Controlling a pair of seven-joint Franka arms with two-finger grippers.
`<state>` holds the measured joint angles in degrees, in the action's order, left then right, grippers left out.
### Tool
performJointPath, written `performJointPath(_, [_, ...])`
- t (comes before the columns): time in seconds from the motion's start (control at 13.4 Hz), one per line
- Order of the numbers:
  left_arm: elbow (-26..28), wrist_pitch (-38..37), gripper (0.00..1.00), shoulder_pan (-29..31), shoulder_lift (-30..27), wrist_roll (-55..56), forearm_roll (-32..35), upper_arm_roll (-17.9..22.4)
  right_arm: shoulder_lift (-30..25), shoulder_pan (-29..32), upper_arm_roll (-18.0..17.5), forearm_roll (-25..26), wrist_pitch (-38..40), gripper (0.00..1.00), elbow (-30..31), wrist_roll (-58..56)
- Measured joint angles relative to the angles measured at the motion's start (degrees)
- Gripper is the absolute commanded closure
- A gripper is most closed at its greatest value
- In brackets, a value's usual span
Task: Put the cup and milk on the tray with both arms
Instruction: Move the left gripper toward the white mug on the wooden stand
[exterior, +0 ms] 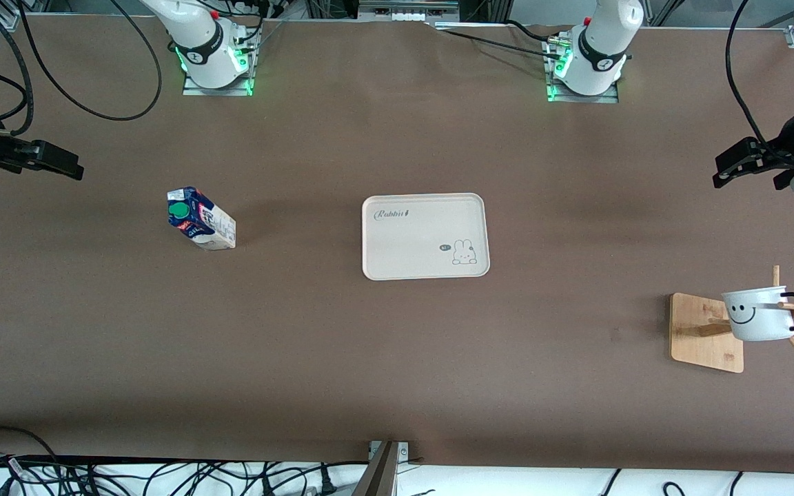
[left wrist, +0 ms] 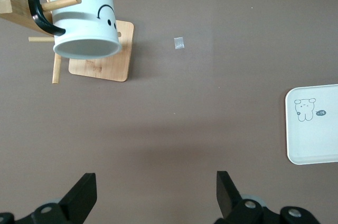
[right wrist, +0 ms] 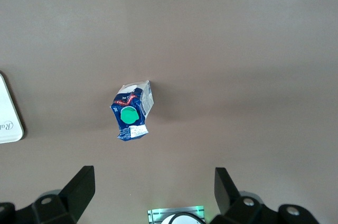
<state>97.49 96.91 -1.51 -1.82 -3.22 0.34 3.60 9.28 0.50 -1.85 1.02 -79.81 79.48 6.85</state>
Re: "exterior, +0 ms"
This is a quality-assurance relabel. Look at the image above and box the white smiley cup black handle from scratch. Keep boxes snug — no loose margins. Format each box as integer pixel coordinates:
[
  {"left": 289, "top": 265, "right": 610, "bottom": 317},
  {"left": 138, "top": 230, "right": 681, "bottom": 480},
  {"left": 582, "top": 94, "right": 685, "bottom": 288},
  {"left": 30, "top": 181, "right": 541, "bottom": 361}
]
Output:
[{"left": 722, "top": 286, "right": 794, "bottom": 342}]

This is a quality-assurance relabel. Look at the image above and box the blue milk carton green cap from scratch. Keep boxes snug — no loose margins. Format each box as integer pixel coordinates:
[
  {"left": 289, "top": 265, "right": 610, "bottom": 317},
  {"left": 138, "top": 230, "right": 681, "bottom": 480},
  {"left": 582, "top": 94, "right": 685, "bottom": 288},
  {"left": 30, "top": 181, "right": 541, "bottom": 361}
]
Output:
[{"left": 167, "top": 186, "right": 237, "bottom": 251}]

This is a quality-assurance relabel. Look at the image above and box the cream rabbit print tray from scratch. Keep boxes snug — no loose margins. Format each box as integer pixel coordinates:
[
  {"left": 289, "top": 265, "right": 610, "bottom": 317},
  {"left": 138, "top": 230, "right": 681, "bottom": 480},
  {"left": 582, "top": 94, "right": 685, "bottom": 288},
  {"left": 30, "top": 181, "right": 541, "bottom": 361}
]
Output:
[{"left": 361, "top": 193, "right": 491, "bottom": 281}]

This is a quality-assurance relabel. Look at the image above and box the wooden mug stand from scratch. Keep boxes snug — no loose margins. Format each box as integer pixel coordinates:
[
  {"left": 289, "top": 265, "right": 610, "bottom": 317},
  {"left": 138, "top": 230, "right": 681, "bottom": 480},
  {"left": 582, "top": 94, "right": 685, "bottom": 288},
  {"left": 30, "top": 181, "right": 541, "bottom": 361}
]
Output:
[{"left": 669, "top": 265, "right": 794, "bottom": 373}]

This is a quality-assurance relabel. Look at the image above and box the brown paper table cover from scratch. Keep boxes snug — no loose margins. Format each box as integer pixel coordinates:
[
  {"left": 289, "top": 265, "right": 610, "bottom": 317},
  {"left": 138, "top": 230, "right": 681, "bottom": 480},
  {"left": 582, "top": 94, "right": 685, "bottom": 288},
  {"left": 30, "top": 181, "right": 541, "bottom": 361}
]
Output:
[{"left": 0, "top": 15, "right": 794, "bottom": 476}]

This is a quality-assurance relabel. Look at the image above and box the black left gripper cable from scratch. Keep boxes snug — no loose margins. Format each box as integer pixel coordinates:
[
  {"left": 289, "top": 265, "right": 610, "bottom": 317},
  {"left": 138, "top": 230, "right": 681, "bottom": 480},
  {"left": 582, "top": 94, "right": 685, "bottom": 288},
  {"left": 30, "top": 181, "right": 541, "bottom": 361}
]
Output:
[{"left": 724, "top": 0, "right": 784, "bottom": 159}]

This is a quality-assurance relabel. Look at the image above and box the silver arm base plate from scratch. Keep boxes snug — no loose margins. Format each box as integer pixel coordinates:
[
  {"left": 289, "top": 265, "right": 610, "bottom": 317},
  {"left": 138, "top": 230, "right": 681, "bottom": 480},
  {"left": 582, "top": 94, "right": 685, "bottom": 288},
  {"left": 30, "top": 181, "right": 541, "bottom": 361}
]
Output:
[
  {"left": 182, "top": 28, "right": 254, "bottom": 96},
  {"left": 545, "top": 38, "right": 620, "bottom": 104}
]

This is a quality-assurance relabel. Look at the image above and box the short black table cable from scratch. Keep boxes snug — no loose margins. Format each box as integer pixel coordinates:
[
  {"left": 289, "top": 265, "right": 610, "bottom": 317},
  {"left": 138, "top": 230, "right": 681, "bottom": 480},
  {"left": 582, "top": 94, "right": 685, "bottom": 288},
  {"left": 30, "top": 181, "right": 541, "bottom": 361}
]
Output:
[{"left": 504, "top": 19, "right": 573, "bottom": 43}]

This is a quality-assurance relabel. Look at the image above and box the black arched floor cable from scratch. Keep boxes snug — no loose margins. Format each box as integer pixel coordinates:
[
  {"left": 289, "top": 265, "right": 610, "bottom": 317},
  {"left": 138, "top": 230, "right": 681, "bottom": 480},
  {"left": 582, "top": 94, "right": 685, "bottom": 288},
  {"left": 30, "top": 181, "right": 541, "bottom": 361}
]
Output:
[{"left": 0, "top": 426, "right": 60, "bottom": 483}]

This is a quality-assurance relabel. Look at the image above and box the long black table cable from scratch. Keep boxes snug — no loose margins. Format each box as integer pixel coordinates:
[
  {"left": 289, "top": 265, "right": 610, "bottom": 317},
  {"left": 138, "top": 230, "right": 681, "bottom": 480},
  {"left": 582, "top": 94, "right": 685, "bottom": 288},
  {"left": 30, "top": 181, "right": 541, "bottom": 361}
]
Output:
[{"left": 435, "top": 28, "right": 563, "bottom": 59}]

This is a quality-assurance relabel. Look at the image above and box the aluminium frame rail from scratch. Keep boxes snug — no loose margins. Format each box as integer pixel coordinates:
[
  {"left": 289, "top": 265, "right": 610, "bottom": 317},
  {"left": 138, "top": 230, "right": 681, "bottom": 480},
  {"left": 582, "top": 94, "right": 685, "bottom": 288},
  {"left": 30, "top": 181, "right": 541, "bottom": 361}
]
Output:
[{"left": 357, "top": 0, "right": 460, "bottom": 21}]

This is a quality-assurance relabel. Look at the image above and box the silver pole bracket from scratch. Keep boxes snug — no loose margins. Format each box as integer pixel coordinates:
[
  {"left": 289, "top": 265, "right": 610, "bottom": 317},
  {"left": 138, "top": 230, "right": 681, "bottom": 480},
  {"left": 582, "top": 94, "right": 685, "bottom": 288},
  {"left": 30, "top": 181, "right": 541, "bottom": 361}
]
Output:
[{"left": 368, "top": 441, "right": 410, "bottom": 461}]

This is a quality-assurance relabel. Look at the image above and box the dark metal camera pole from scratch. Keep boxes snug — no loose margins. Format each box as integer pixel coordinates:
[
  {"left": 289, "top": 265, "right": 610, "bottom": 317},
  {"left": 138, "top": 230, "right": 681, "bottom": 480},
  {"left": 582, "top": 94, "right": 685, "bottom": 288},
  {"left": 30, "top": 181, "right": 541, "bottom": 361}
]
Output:
[{"left": 352, "top": 441, "right": 401, "bottom": 496}]

